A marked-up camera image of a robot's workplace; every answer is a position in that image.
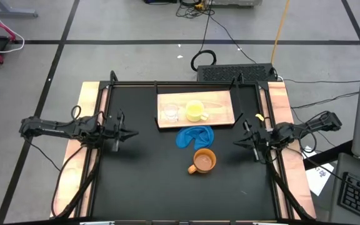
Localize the orange mug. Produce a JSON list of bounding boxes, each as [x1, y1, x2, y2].
[[187, 147, 218, 175]]

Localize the long black cable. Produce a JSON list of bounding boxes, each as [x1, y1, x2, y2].
[[209, 14, 258, 65]]

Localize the tangled black cables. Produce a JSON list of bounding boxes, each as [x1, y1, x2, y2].
[[175, 0, 215, 19]]

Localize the yellow cable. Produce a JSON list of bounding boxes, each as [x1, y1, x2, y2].
[[270, 0, 291, 65]]

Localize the thin black cable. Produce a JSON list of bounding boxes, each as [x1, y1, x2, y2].
[[279, 77, 360, 85], [291, 91, 360, 109]]

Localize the grey equipment box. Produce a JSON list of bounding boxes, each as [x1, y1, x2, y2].
[[211, 0, 263, 7]]

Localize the black table frame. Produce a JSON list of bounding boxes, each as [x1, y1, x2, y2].
[[73, 70, 315, 225]]

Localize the coiled black cable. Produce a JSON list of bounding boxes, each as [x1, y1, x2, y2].
[[190, 9, 218, 72]]

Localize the clear plastic cup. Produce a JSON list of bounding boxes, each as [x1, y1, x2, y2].
[[163, 102, 180, 123]]

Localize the wooden table side panel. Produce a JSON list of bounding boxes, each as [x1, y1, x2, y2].
[[51, 81, 109, 219], [259, 81, 318, 219]]

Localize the yellow plastic cup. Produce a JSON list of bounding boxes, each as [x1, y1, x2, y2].
[[185, 99, 209, 123]]

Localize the grey metal stand leg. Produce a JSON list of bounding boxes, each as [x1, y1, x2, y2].
[[0, 0, 39, 18]]

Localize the white cable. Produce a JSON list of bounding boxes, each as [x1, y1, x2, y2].
[[0, 0, 26, 54]]

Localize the black metal bar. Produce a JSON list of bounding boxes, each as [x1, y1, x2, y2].
[[303, 139, 356, 171]]

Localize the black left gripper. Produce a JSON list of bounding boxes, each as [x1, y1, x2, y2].
[[103, 111, 139, 153]]

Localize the black cable sleeve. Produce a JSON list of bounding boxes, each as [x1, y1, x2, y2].
[[266, 156, 315, 221], [54, 149, 103, 219]]

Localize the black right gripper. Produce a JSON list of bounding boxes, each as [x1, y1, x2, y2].
[[233, 119, 274, 162]]

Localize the black keyboard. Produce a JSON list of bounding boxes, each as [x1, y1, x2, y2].
[[337, 171, 360, 224]]

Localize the blue cloth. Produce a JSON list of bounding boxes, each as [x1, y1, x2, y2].
[[176, 125, 215, 151]]

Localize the black mesh computer case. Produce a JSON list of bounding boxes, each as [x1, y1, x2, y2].
[[196, 63, 278, 83]]

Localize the wooden cutting board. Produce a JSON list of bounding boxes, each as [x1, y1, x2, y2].
[[157, 90, 236, 129]]

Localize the white paper sheet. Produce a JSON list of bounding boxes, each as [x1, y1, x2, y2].
[[301, 145, 336, 197]]

